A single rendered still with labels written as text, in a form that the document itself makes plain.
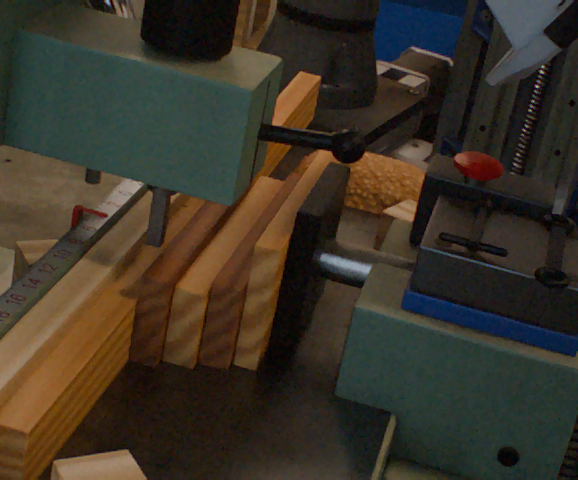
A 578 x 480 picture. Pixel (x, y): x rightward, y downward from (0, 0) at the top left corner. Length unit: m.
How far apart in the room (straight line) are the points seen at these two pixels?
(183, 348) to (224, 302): 0.04
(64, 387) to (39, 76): 0.18
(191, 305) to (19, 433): 0.16
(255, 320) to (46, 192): 2.39
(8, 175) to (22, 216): 0.23
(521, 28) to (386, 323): 0.18
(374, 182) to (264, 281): 0.29
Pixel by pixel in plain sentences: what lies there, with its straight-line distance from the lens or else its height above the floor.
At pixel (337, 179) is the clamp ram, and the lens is 0.78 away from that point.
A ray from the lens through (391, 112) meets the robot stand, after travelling 1.48.
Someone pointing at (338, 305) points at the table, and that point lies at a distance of 0.84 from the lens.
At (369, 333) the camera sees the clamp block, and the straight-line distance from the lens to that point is 0.72.
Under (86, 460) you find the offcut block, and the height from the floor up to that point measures 0.94.
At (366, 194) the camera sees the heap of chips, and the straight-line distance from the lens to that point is 0.99.
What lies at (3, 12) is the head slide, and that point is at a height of 1.08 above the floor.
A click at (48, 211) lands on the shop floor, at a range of 3.01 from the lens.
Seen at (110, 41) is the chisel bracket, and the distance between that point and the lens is 0.71.
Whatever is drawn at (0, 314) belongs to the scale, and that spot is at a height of 0.96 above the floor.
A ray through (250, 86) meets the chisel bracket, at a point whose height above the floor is 1.07.
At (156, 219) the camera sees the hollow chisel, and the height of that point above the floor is 0.97.
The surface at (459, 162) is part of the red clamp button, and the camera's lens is 0.77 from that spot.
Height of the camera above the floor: 1.28
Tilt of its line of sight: 25 degrees down
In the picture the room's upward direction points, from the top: 12 degrees clockwise
